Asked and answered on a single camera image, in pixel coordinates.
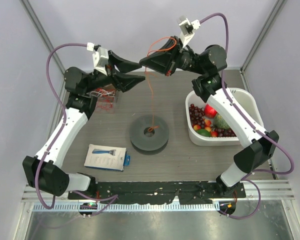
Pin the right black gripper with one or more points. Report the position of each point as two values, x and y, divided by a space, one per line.
163 62

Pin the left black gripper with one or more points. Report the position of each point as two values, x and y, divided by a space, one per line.
123 82

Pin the grey cable spool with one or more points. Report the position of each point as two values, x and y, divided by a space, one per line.
149 137

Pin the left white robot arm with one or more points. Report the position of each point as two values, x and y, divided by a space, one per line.
44 170

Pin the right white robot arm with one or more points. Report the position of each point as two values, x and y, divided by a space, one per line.
258 143

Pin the red grape bunch left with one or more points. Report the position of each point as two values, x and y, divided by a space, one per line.
196 115

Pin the red apple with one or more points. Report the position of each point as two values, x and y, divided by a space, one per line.
209 111

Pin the small peach fruits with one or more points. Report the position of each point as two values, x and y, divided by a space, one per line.
206 125

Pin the blue razor package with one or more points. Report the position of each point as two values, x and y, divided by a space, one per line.
107 158

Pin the green netted melon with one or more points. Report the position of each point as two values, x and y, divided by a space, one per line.
220 122

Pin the green avocado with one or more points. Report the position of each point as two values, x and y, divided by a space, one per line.
204 133

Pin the clear cable box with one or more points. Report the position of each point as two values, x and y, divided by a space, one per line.
106 99

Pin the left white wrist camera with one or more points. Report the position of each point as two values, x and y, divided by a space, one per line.
100 57

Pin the white slotted cable duct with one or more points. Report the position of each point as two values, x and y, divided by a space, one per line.
84 207

